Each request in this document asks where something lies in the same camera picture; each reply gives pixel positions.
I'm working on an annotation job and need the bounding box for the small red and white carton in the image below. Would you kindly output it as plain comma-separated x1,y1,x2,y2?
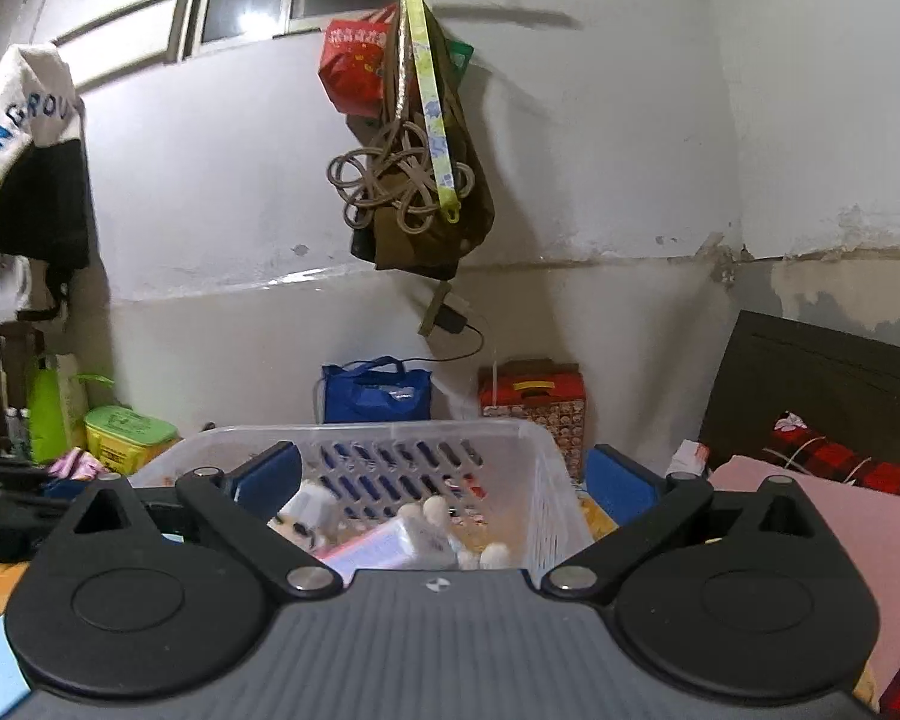
673,438,711,478

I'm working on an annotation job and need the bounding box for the red patterned gift box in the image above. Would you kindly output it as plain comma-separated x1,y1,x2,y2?
478,358,588,478

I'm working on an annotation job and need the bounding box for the pink blanket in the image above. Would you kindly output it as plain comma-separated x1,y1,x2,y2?
709,454,900,695

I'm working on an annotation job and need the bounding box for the green bottle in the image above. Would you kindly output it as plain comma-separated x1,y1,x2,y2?
27,355,74,464

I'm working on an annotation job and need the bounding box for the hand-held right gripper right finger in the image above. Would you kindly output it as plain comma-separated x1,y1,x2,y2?
542,443,857,605

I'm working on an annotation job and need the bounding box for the red hanging bag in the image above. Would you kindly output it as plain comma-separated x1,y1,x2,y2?
317,6,398,117

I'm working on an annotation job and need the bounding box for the blue tote bag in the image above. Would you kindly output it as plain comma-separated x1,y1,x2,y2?
321,357,434,425

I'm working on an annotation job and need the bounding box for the white lettered garment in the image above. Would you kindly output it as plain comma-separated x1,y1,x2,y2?
0,45,85,260

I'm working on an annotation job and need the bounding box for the black hanging garment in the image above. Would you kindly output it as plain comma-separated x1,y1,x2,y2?
0,136,92,320

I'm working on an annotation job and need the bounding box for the yellow green lidded box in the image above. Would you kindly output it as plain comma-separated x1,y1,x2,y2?
83,404,180,475

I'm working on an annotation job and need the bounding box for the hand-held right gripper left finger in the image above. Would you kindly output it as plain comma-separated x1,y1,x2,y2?
34,440,344,601

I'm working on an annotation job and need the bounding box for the clear plastic basket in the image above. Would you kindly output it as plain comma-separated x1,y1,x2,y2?
127,420,598,575

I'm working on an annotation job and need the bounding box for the black power adapter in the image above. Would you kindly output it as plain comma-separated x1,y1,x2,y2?
418,280,490,362

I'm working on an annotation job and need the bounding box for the coiled beige rope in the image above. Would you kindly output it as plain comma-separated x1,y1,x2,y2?
325,120,477,235

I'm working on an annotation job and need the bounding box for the red plaid pillow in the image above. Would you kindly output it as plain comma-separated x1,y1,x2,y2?
763,411,900,505

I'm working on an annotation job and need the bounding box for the brown hanging bag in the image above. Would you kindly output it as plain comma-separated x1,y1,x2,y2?
349,4,496,280

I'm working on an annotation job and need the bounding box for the dark wooden headboard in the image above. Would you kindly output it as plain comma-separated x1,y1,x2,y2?
699,309,900,482

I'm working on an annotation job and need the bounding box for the blue and white box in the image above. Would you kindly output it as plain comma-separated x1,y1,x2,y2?
316,516,460,572

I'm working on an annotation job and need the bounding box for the grey and white plush toy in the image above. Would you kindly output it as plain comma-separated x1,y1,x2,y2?
268,481,512,572

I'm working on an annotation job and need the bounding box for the patterned yellow-green strap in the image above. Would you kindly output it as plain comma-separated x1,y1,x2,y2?
397,0,464,224

